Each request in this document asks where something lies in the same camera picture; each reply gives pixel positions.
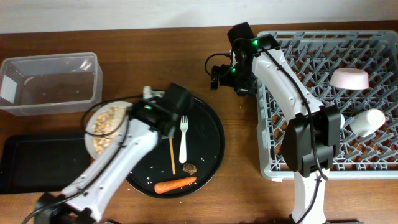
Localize black rectangular tray bin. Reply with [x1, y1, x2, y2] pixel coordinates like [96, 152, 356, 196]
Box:
[1, 133, 90, 194]

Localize orange carrot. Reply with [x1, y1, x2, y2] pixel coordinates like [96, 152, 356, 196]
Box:
[154, 177, 197, 194]

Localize white round plate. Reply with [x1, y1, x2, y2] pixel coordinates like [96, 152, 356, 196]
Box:
[85, 101, 132, 159]

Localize pink bowl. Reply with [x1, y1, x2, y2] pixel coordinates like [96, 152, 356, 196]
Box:
[330, 68, 369, 90]

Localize white cup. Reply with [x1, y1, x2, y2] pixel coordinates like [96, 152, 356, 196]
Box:
[349, 108, 386, 137]

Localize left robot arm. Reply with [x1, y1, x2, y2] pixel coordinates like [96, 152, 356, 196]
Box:
[23, 83, 192, 223]

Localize light blue cup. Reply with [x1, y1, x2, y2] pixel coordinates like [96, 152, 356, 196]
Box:
[340, 113, 345, 129]

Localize white plastic fork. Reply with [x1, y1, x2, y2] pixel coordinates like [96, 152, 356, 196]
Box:
[179, 116, 188, 164]

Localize grey dishwasher rack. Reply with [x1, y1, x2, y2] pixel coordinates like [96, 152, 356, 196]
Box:
[257, 30, 397, 181]

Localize clear plastic bin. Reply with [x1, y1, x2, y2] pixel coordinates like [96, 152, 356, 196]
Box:
[1, 52, 103, 116]

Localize brown food lump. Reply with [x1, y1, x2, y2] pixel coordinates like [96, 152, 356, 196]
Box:
[182, 163, 197, 175]

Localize rice and food scraps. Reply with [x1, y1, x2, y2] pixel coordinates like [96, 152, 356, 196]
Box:
[93, 106, 126, 154]

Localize wooden chopstick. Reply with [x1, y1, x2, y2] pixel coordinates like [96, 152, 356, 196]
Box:
[169, 138, 176, 175]

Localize round black serving tray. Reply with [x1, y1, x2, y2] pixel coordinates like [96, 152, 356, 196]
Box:
[126, 96, 225, 198]

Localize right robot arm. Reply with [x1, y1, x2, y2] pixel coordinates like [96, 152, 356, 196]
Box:
[209, 22, 341, 223]

